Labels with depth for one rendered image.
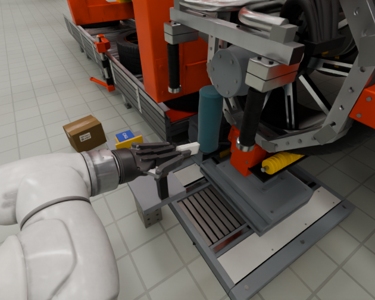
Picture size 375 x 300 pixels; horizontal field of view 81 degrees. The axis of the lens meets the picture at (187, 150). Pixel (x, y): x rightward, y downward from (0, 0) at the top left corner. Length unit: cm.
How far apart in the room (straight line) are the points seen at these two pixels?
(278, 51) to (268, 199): 81
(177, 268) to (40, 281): 89
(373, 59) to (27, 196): 65
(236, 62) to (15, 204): 52
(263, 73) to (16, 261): 44
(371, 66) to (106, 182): 56
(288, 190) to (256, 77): 84
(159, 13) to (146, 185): 68
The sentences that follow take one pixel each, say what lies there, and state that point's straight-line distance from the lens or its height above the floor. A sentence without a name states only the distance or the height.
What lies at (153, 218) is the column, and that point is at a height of 5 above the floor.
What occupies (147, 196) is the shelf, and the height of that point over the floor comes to 45.
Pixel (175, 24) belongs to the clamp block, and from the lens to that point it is 69.
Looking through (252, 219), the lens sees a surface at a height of 15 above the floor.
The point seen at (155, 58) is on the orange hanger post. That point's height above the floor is 75.
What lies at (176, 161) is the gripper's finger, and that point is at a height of 73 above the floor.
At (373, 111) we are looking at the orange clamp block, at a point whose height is 85.
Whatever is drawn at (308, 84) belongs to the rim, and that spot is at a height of 80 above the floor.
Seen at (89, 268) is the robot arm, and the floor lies 80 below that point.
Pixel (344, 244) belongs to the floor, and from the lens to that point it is 144.
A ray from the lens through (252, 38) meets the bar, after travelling 49.
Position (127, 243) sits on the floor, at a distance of 125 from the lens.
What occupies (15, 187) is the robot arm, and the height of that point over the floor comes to 84.
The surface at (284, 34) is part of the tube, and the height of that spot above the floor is 99.
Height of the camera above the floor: 109
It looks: 42 degrees down
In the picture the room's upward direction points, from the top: straight up
